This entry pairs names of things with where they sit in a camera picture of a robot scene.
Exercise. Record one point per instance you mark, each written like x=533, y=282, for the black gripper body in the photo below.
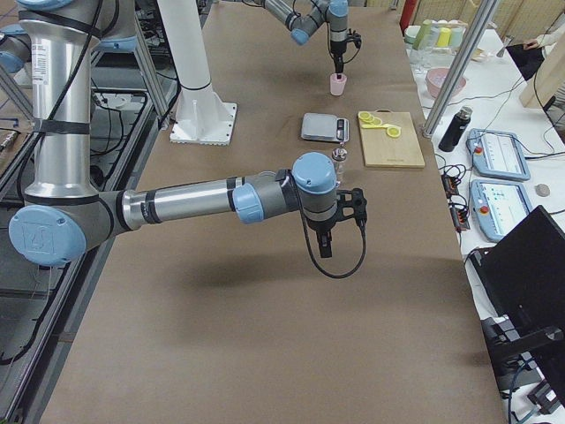
x=320, y=226
x=337, y=48

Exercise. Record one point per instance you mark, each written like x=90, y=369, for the pink plastic cup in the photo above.
x=337, y=83

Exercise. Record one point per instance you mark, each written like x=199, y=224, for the glass sauce bottle metal spout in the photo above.
x=339, y=158

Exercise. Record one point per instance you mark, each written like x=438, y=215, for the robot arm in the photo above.
x=65, y=215
x=334, y=14

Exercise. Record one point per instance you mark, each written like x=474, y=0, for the silver digital kitchen scale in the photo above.
x=325, y=128

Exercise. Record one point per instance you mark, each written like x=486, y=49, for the green plastic cup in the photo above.
x=423, y=32

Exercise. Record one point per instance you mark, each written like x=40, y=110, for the yellow cup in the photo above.
x=444, y=34

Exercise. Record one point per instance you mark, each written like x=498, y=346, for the lemon slice row upper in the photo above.
x=365, y=116

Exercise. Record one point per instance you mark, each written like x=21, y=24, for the yellow plastic knife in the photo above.
x=374, y=126

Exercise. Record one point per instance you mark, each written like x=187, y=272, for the lemon slice front of pair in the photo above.
x=394, y=132

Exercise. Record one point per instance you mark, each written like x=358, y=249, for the wooden cutting board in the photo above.
x=381, y=151

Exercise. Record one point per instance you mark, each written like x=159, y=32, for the pink bowl with ice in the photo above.
x=435, y=79

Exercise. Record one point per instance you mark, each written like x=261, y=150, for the black thermos bottle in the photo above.
x=455, y=129

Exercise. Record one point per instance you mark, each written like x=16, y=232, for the blue teach pendant near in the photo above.
x=498, y=206

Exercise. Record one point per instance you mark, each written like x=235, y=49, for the blue teach pendant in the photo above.
x=498, y=206
x=497, y=154

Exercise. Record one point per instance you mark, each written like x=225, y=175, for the blue teach pendant far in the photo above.
x=497, y=154

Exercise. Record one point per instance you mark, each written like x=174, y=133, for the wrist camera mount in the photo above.
x=352, y=204
x=354, y=37

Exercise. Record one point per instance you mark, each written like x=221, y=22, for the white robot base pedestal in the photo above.
x=201, y=115

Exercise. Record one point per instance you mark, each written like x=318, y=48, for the aluminium frame post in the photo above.
x=483, y=16

